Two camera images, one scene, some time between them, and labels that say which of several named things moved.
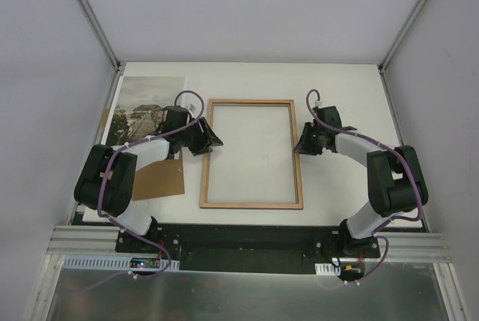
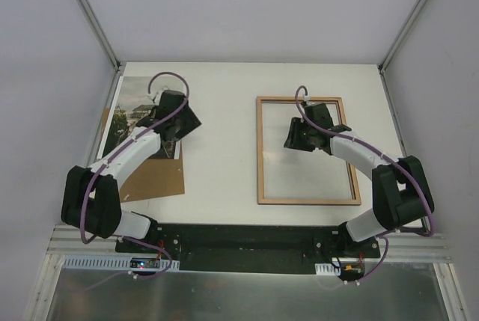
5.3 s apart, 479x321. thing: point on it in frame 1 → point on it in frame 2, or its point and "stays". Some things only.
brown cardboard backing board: [161, 179] stays
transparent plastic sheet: [251, 155] → [291, 173]
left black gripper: [202, 138] → [185, 123]
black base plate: [272, 248] stays
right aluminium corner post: [420, 3] stays
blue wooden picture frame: [299, 206] → [261, 200]
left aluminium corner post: [90, 14] stays
